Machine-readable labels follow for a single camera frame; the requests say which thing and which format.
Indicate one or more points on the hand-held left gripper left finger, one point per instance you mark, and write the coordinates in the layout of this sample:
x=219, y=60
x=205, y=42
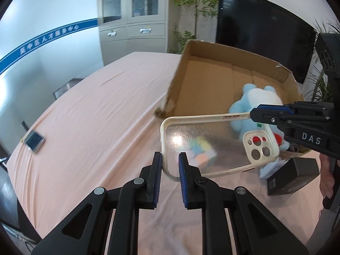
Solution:
x=158, y=175

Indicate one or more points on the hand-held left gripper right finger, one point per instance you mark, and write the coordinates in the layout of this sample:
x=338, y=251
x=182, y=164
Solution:
x=183, y=180

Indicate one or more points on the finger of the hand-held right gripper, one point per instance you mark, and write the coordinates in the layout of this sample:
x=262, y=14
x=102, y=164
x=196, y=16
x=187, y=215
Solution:
x=268, y=107
x=263, y=117

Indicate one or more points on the blue plush toy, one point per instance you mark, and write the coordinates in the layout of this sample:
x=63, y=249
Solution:
x=244, y=111

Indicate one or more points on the pastel puzzle cube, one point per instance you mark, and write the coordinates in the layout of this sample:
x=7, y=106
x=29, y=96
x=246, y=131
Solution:
x=202, y=154

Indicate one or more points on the black charger box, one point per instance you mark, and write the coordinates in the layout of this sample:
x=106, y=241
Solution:
x=292, y=175

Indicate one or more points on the clear cream-edged phone case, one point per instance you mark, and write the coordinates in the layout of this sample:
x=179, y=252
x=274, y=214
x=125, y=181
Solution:
x=212, y=143

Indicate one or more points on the brown cardboard box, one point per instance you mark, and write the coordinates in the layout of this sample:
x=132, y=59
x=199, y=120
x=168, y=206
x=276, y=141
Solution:
x=207, y=79

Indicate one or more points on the person's right hand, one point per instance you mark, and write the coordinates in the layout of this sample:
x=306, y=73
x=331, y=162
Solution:
x=326, y=175

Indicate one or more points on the palm-like green plant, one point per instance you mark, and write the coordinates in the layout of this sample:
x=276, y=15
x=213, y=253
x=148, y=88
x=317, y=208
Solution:
x=318, y=85

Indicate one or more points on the black television screen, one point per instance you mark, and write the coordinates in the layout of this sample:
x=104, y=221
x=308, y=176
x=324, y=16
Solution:
x=260, y=29

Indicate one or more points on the pink tablecloth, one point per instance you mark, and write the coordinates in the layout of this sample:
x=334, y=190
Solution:
x=93, y=124

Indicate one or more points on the leafy green plant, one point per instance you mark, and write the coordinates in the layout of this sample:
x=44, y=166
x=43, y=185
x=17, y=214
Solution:
x=191, y=10

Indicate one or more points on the dark chair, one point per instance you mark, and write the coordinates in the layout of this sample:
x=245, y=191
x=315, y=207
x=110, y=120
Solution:
x=65, y=87

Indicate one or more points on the grey flat device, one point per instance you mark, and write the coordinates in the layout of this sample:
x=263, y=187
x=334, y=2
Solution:
x=34, y=141

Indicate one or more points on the grey glass-door cabinet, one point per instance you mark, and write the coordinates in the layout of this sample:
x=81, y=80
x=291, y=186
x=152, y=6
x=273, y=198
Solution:
x=132, y=26

